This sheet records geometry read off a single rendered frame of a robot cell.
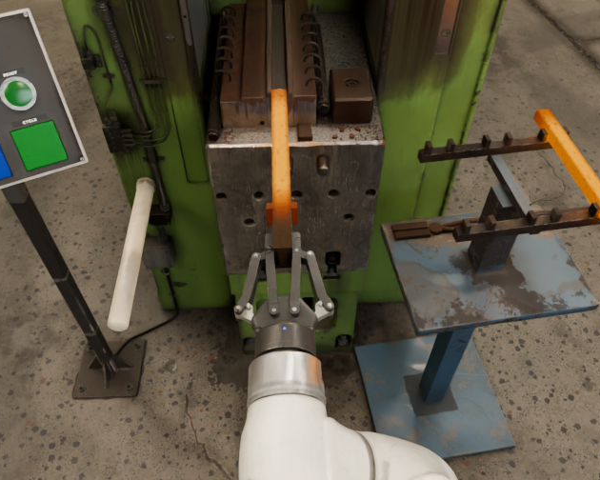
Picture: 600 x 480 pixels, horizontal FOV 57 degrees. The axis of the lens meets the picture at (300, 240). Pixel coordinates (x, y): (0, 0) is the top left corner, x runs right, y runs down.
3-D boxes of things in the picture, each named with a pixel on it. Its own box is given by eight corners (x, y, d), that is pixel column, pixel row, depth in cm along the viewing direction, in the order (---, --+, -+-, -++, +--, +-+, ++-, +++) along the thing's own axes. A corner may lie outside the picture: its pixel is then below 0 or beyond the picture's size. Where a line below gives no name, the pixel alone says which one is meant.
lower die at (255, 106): (315, 125, 120) (316, 91, 114) (223, 128, 120) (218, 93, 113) (307, 26, 147) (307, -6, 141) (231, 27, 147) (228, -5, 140)
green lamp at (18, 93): (33, 109, 99) (24, 88, 96) (7, 110, 99) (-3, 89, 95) (38, 98, 101) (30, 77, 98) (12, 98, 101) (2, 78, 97)
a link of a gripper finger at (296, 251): (287, 312, 69) (298, 313, 69) (292, 243, 77) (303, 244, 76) (288, 329, 72) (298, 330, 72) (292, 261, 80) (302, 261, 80)
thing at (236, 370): (373, 408, 174) (373, 406, 174) (188, 413, 173) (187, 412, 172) (360, 303, 200) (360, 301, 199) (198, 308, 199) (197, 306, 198)
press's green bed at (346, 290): (352, 354, 187) (365, 270, 151) (241, 358, 186) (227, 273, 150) (339, 230, 222) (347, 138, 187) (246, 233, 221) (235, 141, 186)
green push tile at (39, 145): (68, 159, 103) (52, 119, 101) (26, 172, 101) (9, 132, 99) (68, 157, 105) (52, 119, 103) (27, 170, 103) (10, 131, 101)
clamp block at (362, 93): (371, 124, 120) (374, 99, 115) (332, 125, 120) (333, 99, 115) (365, 91, 128) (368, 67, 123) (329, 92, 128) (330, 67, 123)
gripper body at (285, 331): (252, 378, 70) (253, 315, 76) (319, 376, 70) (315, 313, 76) (248, 350, 64) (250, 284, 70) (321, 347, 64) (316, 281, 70)
